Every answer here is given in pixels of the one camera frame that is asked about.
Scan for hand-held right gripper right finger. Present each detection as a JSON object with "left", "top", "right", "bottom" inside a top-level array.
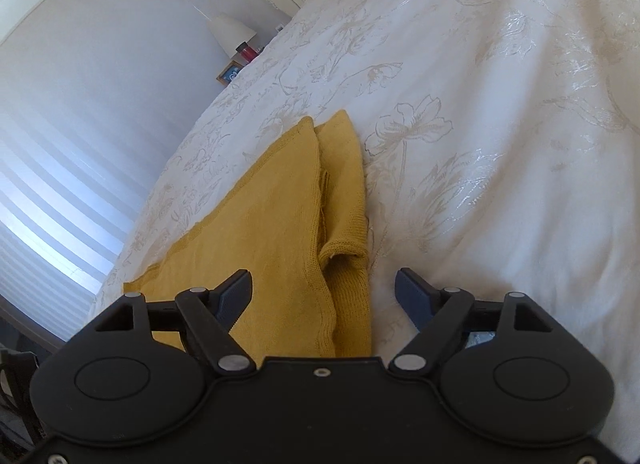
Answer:
[{"left": 389, "top": 268, "right": 557, "bottom": 376}]

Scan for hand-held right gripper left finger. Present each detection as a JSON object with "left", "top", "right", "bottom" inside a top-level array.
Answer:
[{"left": 92, "top": 269, "right": 257, "bottom": 376}]

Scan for yellow knit sweater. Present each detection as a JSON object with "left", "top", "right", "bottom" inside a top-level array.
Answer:
[{"left": 123, "top": 109, "right": 373, "bottom": 359}]

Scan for white floral bedspread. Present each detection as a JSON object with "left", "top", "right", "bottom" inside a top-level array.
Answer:
[{"left": 87, "top": 0, "right": 640, "bottom": 445}]

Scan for white window blinds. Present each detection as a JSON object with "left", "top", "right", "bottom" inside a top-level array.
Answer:
[{"left": 0, "top": 109, "right": 152, "bottom": 345}]

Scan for dark chair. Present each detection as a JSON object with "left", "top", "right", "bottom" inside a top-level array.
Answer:
[{"left": 0, "top": 344, "right": 43, "bottom": 452}]

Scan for white table lamp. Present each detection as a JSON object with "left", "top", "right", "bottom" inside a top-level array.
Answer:
[{"left": 207, "top": 12, "right": 259, "bottom": 59}]

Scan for wooden photo frame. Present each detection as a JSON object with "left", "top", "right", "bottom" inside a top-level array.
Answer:
[{"left": 215, "top": 60, "right": 246, "bottom": 88}]

